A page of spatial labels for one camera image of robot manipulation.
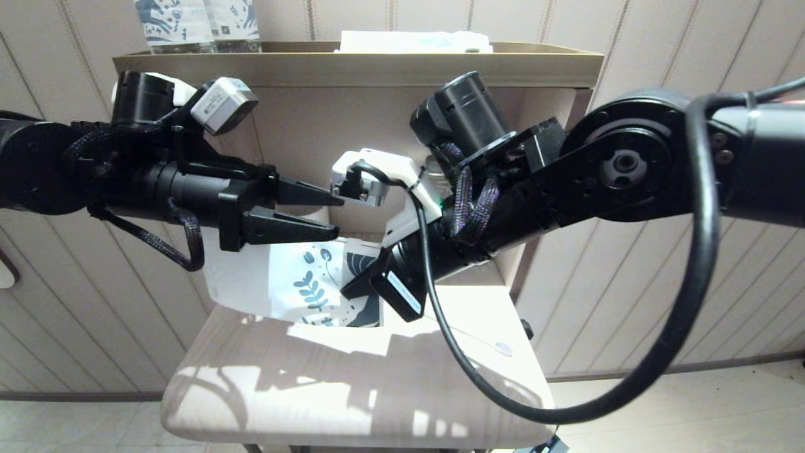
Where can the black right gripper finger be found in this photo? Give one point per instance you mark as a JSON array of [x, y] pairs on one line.
[[363, 282]]

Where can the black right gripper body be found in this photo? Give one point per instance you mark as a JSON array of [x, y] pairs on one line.
[[446, 248]]

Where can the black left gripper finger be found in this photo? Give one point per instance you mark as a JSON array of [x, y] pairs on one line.
[[283, 228], [302, 192]]

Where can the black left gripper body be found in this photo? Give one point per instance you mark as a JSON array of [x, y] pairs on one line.
[[188, 192]]

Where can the white floral plastic pouch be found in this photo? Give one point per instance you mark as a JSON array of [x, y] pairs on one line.
[[251, 283]]

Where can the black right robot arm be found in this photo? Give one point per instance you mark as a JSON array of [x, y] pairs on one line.
[[629, 163]]

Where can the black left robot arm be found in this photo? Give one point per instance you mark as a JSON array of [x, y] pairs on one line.
[[38, 163]]

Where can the white ribbed mug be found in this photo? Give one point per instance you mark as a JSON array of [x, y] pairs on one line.
[[311, 212]]

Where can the clear plastic water bottle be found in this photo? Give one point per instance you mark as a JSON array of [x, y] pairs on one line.
[[436, 168]]

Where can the light wooden shelf table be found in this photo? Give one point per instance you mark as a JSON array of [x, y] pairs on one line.
[[352, 390]]

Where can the white toothbrush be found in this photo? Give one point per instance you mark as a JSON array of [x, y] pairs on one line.
[[503, 347]]

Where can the blue patterned packs on shelf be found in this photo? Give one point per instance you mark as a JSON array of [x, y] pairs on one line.
[[173, 25]]

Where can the white packet with blue print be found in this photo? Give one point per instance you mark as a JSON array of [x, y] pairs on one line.
[[409, 43]]

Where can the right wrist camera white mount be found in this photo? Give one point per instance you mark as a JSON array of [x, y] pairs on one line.
[[383, 165]]

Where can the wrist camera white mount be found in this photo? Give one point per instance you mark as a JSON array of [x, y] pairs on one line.
[[223, 104], [383, 165]]

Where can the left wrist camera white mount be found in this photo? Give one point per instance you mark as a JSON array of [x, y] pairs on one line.
[[223, 104]]

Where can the white wall fixture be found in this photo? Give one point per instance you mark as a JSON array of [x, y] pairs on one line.
[[7, 274]]

